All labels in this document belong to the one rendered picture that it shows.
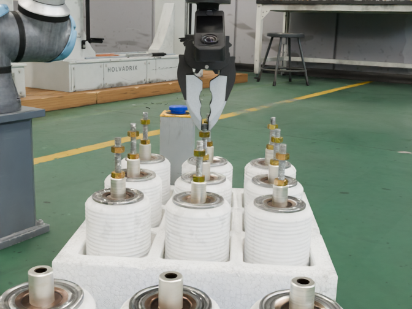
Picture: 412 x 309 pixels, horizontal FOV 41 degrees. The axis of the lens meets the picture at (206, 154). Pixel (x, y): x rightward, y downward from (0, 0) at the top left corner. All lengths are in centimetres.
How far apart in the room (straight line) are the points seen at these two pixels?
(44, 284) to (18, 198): 82
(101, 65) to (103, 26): 405
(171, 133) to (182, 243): 43
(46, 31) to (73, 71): 215
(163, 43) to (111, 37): 319
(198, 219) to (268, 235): 10
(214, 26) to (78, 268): 40
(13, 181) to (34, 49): 30
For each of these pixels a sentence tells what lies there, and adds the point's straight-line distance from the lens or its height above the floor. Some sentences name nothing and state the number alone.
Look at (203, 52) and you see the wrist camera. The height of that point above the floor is 46.
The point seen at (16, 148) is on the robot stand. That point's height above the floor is 22.
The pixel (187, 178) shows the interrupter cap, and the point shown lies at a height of 25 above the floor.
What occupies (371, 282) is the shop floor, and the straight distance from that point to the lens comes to 119.
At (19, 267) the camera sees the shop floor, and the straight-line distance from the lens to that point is 123.
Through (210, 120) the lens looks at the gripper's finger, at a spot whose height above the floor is 35.
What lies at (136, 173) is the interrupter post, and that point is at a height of 26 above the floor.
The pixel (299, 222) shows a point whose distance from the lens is 77.
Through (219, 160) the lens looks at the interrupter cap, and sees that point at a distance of 103.
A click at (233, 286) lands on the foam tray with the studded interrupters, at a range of 77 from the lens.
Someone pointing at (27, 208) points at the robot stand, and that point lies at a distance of 136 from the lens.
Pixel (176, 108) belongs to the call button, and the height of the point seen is 33.
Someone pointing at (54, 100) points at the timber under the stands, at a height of 6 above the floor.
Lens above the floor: 50
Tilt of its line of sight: 13 degrees down
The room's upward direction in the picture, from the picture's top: 2 degrees clockwise
